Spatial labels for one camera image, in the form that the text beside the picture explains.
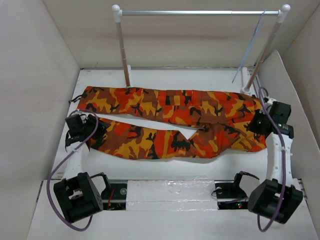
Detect orange camouflage trousers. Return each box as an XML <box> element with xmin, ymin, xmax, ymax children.
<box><xmin>74</xmin><ymin>86</ymin><xmax>267</xmax><ymax>160</ymax></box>

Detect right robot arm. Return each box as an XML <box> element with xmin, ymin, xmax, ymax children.
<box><xmin>246</xmin><ymin>97</ymin><xmax>303</xmax><ymax>224</ymax></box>

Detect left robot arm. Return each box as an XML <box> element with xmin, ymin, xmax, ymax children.
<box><xmin>53</xmin><ymin>112</ymin><xmax>112</xmax><ymax>224</ymax></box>

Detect white clothes rack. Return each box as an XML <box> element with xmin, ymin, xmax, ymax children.
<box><xmin>111</xmin><ymin>4</ymin><xmax>291</xmax><ymax>95</ymax></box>

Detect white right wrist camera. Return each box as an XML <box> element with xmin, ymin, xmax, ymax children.
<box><xmin>263</xmin><ymin>96</ymin><xmax>276</xmax><ymax>108</ymax></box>

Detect aluminium side rail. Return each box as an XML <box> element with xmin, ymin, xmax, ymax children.
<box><xmin>251</xmin><ymin>73</ymin><xmax>262</xmax><ymax>97</ymax></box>

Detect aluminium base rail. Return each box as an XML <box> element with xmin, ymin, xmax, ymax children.
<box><xmin>101</xmin><ymin>175</ymin><xmax>260</xmax><ymax>212</ymax></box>

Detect blue wire hanger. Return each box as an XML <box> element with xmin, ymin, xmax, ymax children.
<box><xmin>231</xmin><ymin>9</ymin><xmax>267</xmax><ymax>84</ymax></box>

